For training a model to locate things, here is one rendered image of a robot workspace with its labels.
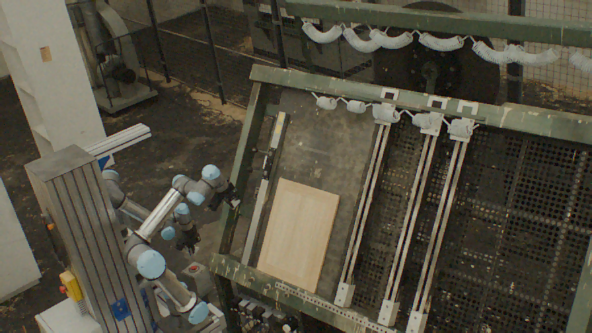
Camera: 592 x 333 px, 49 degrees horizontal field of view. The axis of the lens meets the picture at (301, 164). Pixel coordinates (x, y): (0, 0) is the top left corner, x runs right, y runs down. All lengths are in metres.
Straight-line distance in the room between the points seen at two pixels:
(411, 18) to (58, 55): 4.27
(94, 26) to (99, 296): 6.12
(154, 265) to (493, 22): 2.05
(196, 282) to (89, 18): 5.64
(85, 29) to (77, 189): 6.34
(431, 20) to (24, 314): 3.93
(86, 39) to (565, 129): 7.26
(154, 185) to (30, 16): 2.03
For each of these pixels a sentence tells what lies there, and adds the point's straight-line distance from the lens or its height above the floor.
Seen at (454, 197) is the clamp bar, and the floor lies 1.51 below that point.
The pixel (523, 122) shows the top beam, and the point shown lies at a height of 1.87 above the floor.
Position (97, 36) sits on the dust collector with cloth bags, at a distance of 9.13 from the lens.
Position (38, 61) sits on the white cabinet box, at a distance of 7.06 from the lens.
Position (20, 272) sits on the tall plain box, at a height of 0.19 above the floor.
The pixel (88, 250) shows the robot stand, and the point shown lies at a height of 1.61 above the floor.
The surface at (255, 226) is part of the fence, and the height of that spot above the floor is 1.10.
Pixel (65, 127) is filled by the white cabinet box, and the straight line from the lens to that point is 7.31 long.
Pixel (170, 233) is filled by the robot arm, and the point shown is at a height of 1.33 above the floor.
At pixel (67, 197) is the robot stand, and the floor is 1.92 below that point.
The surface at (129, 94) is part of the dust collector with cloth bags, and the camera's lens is 8.91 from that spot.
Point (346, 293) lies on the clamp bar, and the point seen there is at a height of 0.99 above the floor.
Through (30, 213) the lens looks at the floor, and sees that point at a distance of 7.22.
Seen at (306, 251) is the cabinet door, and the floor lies 1.06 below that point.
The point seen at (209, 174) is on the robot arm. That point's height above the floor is 1.86.
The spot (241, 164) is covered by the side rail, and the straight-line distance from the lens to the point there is 4.09.
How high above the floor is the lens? 3.32
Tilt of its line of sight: 29 degrees down
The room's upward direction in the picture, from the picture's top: 9 degrees counter-clockwise
